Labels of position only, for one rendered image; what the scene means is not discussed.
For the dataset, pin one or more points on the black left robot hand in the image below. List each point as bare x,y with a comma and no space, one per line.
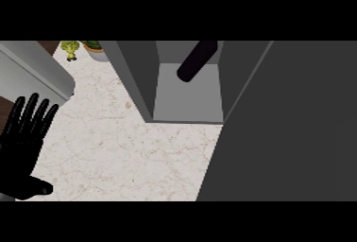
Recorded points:
21,148

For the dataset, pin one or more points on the grey open cabinet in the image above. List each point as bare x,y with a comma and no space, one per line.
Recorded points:
186,94

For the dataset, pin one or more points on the pale grey appliance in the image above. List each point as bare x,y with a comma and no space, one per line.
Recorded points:
32,74

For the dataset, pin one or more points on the yellow-green vegetable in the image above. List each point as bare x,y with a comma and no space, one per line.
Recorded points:
71,48

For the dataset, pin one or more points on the green plant in orange pot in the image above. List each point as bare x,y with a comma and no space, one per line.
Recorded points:
94,46

